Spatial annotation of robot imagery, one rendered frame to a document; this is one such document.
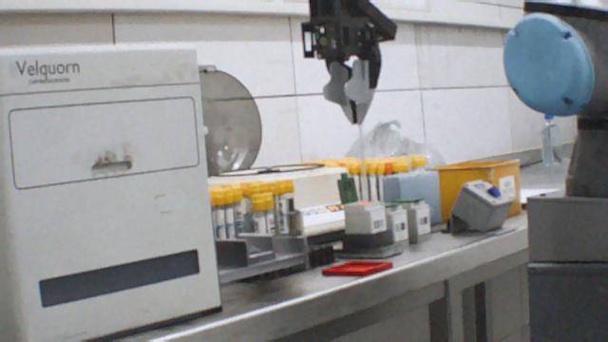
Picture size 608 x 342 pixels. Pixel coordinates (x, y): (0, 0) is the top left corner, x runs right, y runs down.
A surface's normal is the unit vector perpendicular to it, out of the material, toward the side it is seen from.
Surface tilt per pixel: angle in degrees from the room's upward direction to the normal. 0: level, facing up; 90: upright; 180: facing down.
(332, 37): 90
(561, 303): 90
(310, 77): 90
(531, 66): 95
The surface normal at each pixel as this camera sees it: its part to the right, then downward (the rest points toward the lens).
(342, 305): 0.77, -0.04
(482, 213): -0.63, 0.10
